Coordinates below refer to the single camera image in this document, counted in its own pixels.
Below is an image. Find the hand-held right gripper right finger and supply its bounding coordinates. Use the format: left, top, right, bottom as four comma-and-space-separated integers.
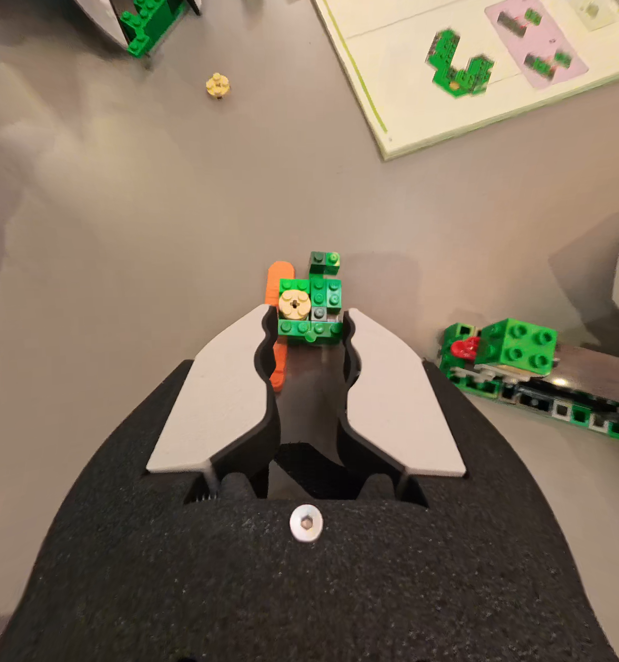
339, 308, 468, 478

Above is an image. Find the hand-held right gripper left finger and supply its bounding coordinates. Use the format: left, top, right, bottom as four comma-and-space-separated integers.
145, 303, 282, 475

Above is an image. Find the green brick plate assembly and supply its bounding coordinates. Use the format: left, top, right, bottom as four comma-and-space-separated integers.
119, 0, 189, 59

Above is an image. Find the small green brick assembly tan stud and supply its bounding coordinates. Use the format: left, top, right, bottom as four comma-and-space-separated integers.
277, 251, 344, 346

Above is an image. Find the grey desk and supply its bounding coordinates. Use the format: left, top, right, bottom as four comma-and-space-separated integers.
0, 0, 619, 647

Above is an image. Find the green brick model red piece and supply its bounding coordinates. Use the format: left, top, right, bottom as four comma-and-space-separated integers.
438, 318, 619, 445

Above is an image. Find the orange brick separator tool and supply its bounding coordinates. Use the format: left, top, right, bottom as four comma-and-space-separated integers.
263, 261, 295, 392

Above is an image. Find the brick instruction booklet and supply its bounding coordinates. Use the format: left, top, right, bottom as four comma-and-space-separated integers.
312, 0, 619, 161

